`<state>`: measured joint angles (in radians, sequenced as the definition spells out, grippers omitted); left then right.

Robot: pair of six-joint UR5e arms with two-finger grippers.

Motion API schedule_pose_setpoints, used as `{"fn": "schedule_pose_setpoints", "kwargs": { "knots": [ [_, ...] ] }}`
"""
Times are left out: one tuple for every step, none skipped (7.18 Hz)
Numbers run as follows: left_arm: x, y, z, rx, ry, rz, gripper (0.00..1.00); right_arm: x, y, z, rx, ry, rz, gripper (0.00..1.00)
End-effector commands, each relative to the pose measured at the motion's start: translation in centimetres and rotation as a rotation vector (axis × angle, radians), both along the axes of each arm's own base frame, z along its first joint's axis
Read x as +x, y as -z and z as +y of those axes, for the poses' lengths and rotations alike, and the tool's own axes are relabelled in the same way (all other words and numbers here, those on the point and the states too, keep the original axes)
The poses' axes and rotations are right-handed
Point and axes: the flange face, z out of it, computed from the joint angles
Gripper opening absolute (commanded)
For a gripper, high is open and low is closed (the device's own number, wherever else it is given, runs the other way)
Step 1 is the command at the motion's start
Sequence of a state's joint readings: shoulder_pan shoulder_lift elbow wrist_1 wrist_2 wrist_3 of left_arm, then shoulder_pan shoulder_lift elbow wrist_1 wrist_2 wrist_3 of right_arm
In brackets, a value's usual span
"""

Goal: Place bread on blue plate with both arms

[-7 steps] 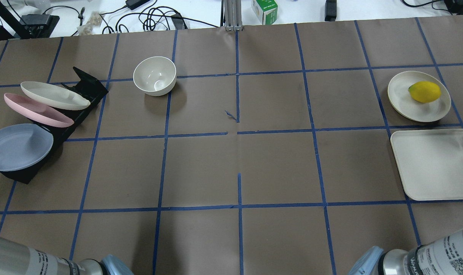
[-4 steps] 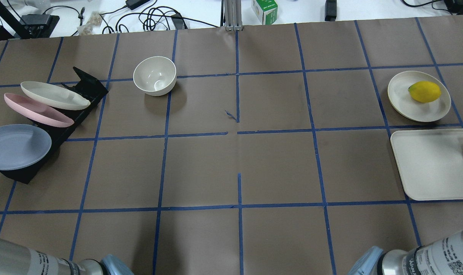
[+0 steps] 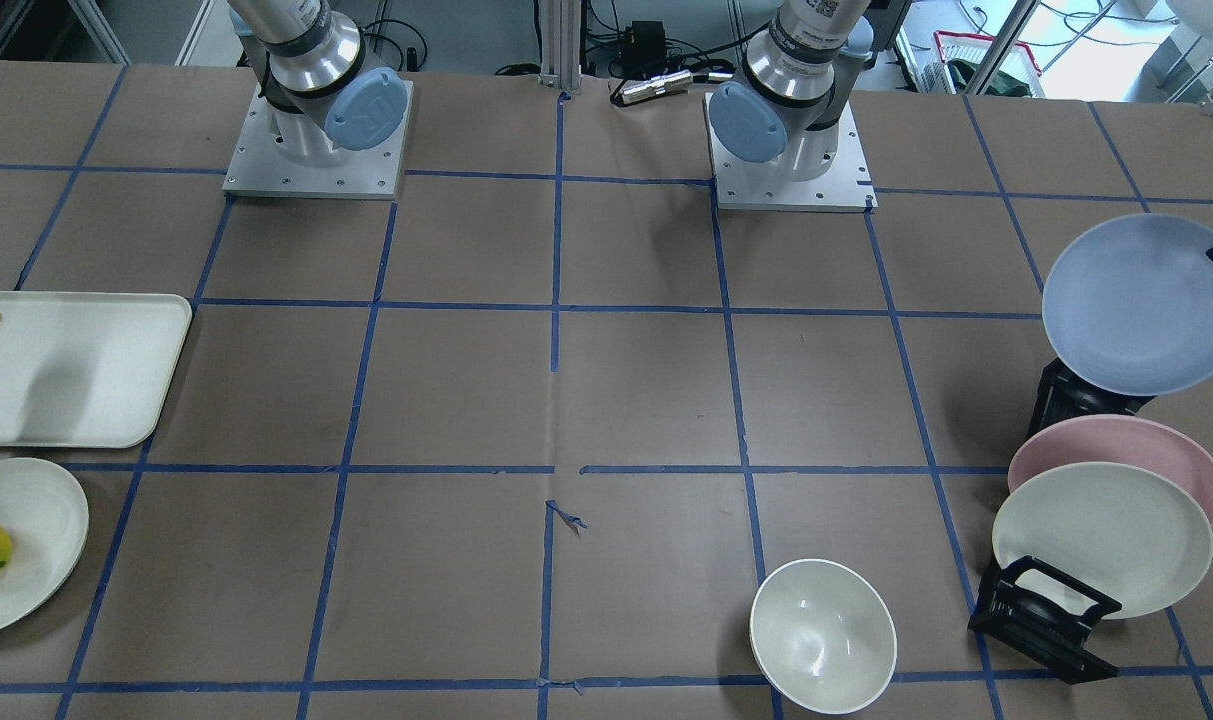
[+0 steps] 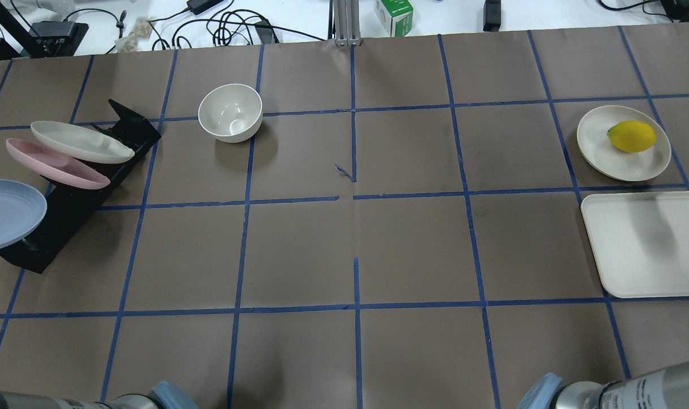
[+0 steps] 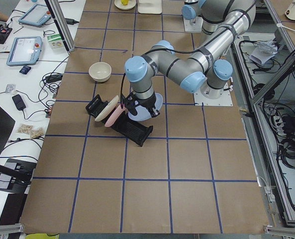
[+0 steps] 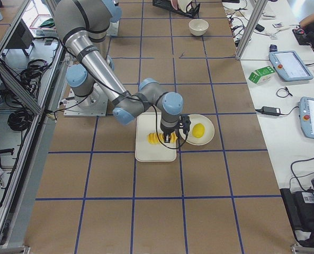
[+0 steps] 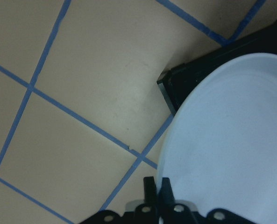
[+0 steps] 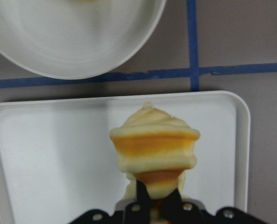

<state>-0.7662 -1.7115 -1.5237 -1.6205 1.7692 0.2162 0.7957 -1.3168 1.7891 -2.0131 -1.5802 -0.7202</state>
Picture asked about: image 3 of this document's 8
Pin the blue plate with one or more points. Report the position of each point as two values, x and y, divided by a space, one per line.
1128 306

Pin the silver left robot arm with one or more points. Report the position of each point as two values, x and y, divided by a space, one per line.
785 103

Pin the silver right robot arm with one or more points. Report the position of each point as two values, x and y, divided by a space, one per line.
323 98

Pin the black plate rack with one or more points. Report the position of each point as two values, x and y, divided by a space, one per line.
1029 605

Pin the pink plate in rack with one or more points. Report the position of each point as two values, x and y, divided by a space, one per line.
1118 438

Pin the white plate in rack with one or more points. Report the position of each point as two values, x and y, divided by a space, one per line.
1124 531

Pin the silver cylindrical connector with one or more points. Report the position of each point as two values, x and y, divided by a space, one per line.
627 94

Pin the black power adapter box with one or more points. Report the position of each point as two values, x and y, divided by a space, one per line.
643 42

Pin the white ceramic bowl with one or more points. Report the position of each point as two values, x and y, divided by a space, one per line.
823 637

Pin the white basket with red rim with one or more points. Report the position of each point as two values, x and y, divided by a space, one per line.
957 56

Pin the white rectangular tray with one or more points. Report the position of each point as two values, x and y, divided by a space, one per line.
87 369

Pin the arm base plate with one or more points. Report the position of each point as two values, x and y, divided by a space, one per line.
266 175
846 180

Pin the aluminium frame post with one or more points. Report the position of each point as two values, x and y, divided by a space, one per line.
560 24

